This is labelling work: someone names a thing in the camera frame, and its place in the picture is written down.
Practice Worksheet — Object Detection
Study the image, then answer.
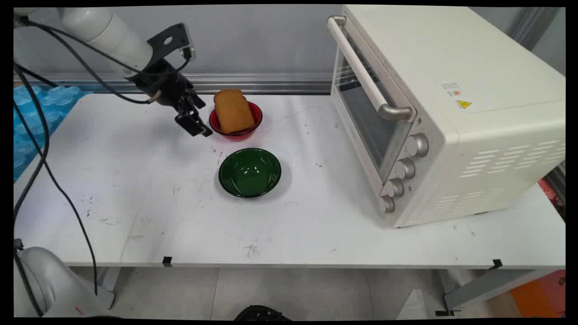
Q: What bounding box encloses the grey metal table leg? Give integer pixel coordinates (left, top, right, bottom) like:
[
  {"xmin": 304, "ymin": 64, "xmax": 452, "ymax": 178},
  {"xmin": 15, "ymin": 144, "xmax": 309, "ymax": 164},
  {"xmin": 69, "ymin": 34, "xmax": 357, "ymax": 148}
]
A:
[{"xmin": 435, "ymin": 269, "xmax": 550, "ymax": 317}]

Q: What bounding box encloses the cream toaster oven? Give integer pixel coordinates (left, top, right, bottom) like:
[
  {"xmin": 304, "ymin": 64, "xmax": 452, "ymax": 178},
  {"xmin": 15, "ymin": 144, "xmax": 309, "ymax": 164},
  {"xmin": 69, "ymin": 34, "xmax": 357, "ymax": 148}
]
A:
[{"xmin": 327, "ymin": 5, "xmax": 566, "ymax": 229}]

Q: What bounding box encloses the red bowl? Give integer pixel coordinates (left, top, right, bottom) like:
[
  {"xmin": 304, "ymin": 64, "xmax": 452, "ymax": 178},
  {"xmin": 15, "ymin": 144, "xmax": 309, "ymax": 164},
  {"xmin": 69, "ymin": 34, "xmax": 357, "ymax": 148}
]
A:
[{"xmin": 209, "ymin": 101, "xmax": 263, "ymax": 140}]

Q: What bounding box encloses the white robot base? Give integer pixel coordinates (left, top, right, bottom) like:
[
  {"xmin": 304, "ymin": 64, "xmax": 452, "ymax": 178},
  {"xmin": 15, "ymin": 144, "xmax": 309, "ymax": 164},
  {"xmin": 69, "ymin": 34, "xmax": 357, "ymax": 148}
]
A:
[{"xmin": 14, "ymin": 246, "xmax": 116, "ymax": 319}]

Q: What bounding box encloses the black round floor object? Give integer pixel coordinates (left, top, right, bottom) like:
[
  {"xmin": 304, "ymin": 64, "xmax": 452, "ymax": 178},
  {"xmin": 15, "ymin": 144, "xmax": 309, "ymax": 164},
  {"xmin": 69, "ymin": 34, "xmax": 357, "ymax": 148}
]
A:
[{"xmin": 233, "ymin": 305, "xmax": 292, "ymax": 322}]

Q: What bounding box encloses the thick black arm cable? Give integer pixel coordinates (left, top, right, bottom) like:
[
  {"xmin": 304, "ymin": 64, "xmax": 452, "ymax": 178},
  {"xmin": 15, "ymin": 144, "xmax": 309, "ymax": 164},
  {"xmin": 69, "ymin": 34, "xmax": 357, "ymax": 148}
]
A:
[{"xmin": 14, "ymin": 62, "xmax": 50, "ymax": 222}]

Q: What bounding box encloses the red patterned object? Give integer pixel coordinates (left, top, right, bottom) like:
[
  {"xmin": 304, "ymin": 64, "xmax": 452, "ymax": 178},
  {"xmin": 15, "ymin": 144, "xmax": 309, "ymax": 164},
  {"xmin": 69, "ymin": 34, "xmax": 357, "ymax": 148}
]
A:
[{"xmin": 537, "ymin": 178, "xmax": 565, "ymax": 214}]

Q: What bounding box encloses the thin black camera cable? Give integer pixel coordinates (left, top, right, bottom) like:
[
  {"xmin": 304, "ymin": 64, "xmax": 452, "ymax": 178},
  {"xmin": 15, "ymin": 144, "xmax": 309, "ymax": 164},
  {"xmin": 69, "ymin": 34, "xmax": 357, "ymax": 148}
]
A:
[{"xmin": 18, "ymin": 17, "xmax": 193, "ymax": 78}]

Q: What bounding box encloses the green bowl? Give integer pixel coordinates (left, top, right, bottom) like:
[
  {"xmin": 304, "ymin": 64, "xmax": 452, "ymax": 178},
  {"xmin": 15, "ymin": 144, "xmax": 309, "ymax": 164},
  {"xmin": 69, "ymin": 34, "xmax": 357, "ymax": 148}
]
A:
[{"xmin": 218, "ymin": 148, "xmax": 282, "ymax": 199}]

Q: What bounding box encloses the blue bubble wrap sheet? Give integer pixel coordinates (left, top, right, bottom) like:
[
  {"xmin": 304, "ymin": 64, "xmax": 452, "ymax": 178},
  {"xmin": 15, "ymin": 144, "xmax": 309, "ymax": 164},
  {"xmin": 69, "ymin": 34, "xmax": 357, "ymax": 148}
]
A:
[{"xmin": 14, "ymin": 85, "xmax": 93, "ymax": 182}]

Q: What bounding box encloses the aluminium rail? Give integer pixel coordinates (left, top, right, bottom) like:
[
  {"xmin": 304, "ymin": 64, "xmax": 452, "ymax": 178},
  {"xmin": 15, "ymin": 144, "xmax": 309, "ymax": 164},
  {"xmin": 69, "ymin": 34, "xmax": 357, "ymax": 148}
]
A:
[{"xmin": 14, "ymin": 72, "xmax": 335, "ymax": 95}]

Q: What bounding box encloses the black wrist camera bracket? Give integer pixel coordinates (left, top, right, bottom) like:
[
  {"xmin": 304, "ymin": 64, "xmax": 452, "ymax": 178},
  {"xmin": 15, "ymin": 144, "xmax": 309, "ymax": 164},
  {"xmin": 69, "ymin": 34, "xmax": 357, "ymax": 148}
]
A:
[{"xmin": 145, "ymin": 23, "xmax": 197, "ymax": 63}]

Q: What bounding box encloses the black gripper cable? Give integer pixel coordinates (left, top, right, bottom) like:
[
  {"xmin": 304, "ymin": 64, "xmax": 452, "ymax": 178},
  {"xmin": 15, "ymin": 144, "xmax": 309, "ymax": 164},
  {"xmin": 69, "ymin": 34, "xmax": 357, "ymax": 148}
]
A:
[{"xmin": 27, "ymin": 23, "xmax": 162, "ymax": 105}]

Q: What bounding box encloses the long black base cable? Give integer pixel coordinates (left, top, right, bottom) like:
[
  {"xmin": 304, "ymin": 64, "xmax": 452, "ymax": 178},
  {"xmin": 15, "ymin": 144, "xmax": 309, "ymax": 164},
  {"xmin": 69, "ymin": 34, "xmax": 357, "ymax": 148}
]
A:
[{"xmin": 14, "ymin": 100, "xmax": 99, "ymax": 297}]

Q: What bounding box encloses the brown bread slice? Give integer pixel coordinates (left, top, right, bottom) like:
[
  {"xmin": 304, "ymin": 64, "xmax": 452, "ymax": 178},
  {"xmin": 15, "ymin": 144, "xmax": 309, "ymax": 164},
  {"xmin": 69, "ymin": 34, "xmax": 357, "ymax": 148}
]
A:
[{"xmin": 213, "ymin": 88, "xmax": 256, "ymax": 135}]

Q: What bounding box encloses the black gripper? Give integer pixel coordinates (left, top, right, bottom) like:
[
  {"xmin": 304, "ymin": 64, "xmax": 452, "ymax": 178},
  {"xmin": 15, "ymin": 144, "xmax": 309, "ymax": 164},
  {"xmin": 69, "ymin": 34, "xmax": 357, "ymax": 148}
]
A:
[{"xmin": 131, "ymin": 59, "xmax": 214, "ymax": 138}]

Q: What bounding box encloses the cream oven door handle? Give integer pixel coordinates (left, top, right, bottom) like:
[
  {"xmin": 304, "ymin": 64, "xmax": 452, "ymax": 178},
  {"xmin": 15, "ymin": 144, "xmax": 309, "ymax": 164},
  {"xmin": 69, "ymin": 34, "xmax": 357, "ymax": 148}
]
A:
[{"xmin": 327, "ymin": 15, "xmax": 417, "ymax": 122}]

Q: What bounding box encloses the orange box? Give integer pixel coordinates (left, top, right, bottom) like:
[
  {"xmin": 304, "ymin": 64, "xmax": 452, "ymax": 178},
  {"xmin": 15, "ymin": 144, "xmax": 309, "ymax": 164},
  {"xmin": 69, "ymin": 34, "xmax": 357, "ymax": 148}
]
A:
[{"xmin": 509, "ymin": 270, "xmax": 566, "ymax": 318}]

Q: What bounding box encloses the grey wall column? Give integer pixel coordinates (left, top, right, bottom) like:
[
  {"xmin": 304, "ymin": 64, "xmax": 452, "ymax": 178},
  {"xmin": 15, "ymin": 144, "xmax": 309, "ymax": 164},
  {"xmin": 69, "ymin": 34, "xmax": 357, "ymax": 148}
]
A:
[{"xmin": 509, "ymin": 7, "xmax": 550, "ymax": 51}]

